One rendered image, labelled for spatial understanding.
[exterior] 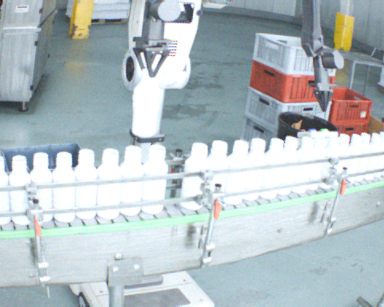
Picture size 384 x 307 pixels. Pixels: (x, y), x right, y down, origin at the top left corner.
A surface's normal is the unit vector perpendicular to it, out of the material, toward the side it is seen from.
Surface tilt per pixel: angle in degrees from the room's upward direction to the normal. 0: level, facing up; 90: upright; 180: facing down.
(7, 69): 90
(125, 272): 90
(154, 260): 90
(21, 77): 85
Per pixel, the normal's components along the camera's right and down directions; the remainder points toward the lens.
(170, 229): 0.46, 0.40
